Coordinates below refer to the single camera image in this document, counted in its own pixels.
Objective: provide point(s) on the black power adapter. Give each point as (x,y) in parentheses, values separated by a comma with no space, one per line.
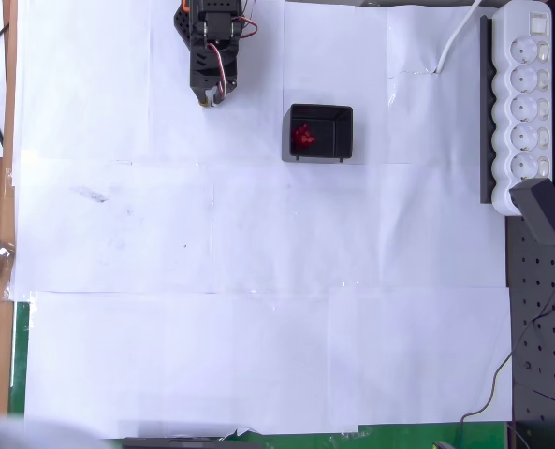
(539,210)

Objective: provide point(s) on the green cutting mat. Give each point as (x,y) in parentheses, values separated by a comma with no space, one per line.
(19,355)

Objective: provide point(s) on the white power strip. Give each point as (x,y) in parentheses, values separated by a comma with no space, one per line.
(520,107)

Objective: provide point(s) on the grey rounded object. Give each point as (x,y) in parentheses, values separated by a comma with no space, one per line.
(5,435)

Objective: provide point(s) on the white paper table cover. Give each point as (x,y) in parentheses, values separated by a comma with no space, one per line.
(277,351)

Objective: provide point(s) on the black open box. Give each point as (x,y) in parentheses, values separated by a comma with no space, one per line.
(338,135)

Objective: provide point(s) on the black pegboard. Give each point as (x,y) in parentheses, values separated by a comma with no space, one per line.
(539,304)

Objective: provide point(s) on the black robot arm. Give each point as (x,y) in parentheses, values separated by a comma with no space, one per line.
(216,23)

